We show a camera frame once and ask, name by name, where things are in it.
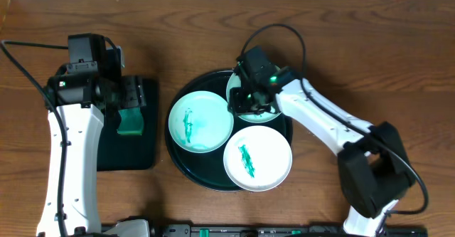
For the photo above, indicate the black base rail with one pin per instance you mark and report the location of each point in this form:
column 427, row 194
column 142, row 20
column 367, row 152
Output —
column 186, row 230

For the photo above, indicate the round dark green tray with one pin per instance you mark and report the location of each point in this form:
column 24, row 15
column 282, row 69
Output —
column 207, row 169

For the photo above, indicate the mint plate stained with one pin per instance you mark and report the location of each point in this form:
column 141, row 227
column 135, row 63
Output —
column 199, row 122

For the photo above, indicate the green sponge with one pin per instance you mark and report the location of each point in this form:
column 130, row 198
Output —
column 132, row 122

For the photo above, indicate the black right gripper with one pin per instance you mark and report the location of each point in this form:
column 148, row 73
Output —
column 239, row 106

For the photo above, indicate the mint plate at back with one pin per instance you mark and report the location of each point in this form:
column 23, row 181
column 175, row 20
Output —
column 261, row 117

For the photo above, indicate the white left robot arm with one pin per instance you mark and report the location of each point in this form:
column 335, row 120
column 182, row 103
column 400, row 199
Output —
column 71, row 200

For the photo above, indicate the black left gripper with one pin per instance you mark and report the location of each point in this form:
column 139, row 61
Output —
column 133, row 92

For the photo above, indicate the rectangular dark green tray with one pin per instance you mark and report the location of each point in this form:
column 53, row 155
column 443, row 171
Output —
column 131, row 152

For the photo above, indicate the white plate green stain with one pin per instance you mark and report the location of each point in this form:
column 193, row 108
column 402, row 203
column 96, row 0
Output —
column 257, row 158

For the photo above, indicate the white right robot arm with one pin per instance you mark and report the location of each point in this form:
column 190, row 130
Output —
column 373, row 166

